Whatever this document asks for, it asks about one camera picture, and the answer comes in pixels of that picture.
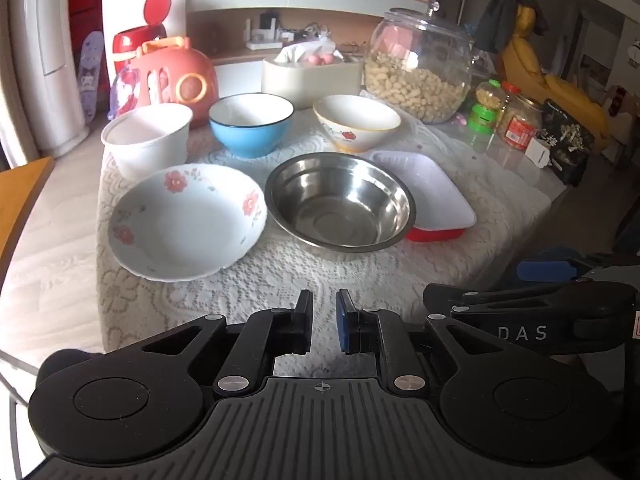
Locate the yellow plush chair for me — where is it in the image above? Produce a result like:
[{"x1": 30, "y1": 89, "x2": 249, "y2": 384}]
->
[{"x1": 500, "y1": 5, "x2": 613, "y2": 156}]

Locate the white router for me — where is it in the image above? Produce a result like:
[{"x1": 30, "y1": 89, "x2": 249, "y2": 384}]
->
[{"x1": 245, "y1": 10, "x2": 278, "y2": 50}]

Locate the dark cloth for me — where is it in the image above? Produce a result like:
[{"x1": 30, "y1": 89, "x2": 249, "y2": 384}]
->
[{"x1": 475, "y1": 0, "x2": 551, "y2": 53}]

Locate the red cabinet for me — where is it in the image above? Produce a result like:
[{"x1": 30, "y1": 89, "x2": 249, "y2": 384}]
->
[{"x1": 67, "y1": 0, "x2": 103, "y2": 86}]

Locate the green-capped snack jar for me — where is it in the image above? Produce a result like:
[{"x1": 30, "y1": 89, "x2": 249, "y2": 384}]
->
[{"x1": 467, "y1": 79, "x2": 503, "y2": 136}]

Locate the stainless steel bowl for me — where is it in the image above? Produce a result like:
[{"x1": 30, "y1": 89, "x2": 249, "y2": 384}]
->
[{"x1": 264, "y1": 152, "x2": 417, "y2": 254}]

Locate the cream tissue box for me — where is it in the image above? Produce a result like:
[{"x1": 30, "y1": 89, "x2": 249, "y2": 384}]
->
[{"x1": 261, "y1": 42, "x2": 363, "y2": 110}]

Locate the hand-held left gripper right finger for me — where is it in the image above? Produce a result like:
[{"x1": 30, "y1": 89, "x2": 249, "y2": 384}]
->
[{"x1": 337, "y1": 289, "x2": 503, "y2": 392}]

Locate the red label snack jar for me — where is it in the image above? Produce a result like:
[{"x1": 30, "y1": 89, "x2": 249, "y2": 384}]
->
[{"x1": 495, "y1": 81, "x2": 543, "y2": 153}]

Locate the red foil tray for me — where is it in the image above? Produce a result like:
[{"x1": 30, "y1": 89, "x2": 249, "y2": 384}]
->
[{"x1": 369, "y1": 150, "x2": 477, "y2": 244}]

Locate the white lace tablecloth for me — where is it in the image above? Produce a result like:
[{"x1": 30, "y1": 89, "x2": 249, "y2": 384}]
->
[{"x1": 95, "y1": 95, "x2": 568, "y2": 356}]

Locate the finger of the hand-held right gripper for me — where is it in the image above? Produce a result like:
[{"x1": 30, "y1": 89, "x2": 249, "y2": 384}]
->
[
  {"x1": 424, "y1": 282, "x2": 638, "y2": 318},
  {"x1": 516, "y1": 252, "x2": 640, "y2": 283}
]

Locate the translucent purple plastic toy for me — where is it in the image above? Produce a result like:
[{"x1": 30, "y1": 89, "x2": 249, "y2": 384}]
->
[{"x1": 107, "y1": 66, "x2": 146, "y2": 122}]

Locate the glass jar of peanuts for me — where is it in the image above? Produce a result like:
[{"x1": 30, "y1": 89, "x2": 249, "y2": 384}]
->
[{"x1": 362, "y1": 1, "x2": 473, "y2": 125}]

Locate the blue enamel bowl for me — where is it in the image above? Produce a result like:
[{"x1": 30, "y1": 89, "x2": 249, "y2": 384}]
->
[{"x1": 208, "y1": 93, "x2": 295, "y2": 159}]

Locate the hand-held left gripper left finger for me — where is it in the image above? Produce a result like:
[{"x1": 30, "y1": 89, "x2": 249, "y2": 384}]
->
[{"x1": 134, "y1": 290, "x2": 314, "y2": 397}]

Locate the small white carton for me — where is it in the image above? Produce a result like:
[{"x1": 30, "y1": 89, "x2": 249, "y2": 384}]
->
[{"x1": 522, "y1": 137, "x2": 551, "y2": 168}]

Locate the white floral deep plate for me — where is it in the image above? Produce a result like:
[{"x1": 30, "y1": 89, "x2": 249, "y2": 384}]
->
[{"x1": 107, "y1": 163, "x2": 268, "y2": 283}]

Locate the white standing air conditioner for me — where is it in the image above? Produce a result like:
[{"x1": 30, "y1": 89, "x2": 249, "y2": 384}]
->
[{"x1": 10, "y1": 0, "x2": 91, "y2": 158}]

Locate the black snack bag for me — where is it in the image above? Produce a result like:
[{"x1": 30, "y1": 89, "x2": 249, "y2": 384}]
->
[{"x1": 540, "y1": 98, "x2": 596, "y2": 186}]

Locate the white power strip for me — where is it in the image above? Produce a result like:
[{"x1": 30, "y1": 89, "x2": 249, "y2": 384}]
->
[{"x1": 280, "y1": 22, "x2": 333, "y2": 43}]

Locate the white paper bowl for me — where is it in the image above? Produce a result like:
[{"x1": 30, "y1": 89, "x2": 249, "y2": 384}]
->
[{"x1": 101, "y1": 105, "x2": 194, "y2": 181}]

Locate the purple cartoon skateboard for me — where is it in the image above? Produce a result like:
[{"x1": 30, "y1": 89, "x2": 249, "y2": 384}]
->
[{"x1": 77, "y1": 31, "x2": 105, "y2": 123}]

